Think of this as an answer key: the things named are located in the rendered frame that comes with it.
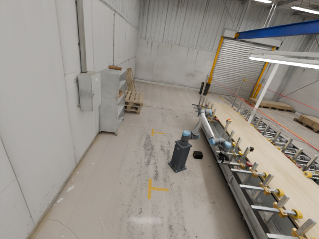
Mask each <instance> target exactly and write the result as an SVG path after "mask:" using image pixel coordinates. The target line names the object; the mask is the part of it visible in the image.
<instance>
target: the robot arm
mask: <svg viewBox="0 0 319 239"><path fill-rule="evenodd" d="M210 115H212V111H211V109H200V110H199V112H198V116H199V117H200V119H199V121H198V123H197V125H196V126H195V128H194V130H192V131H191V132H190V131H188V130H184V131H183V133H182V137H181V140H180V141H179V144H180V145H182V146H184V147H186V146H188V140H192V139H199V137H200V135H199V132H200V130H201V128H202V127H203V126H204V128H205V130H206V132H207V134H208V137H209V143H210V144H211V145H221V146H222V147H223V148H222V150H221V152H220V153H219V154H218V155H219V156H217V157H218V162H219V164H221V163H223V162H224V160H225V158H226V159H229V157H228V156H227V153H228V151H229V149H230V147H231V143H229V142H227V141H225V140H224V139H223V138H222V137H219V138H216V137H215V136H214V134H213V132H212V129H211V127H210V125H209V123H208V121H207V118H208V117H209V116H210Z"/></svg>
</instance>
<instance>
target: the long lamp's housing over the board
mask: <svg viewBox="0 0 319 239"><path fill-rule="evenodd" d="M250 57H251V58H259V59H266V60H274V61H282V62H290V63H298V64H308V65H316V66H319V60H308V59H297V58H286V57H275V56H264V55H250V56H249V58H250Z"/></svg>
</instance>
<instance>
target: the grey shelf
mask: <svg viewBox="0 0 319 239"><path fill-rule="evenodd" d="M99 72H100V73H101V104H100V105H99V125H100V133H101V131H107V132H115V135H117V130H118V127H119V126H120V124H121V122H122V120H124V106H125V89H126V74H127V69H123V68H122V70H121V71H120V70H114V69H109V68H105V69H103V70H101V71H99ZM119 90H121V91H123V94H122V96H121V97H120V98H119ZM118 104H119V105H118Z"/></svg>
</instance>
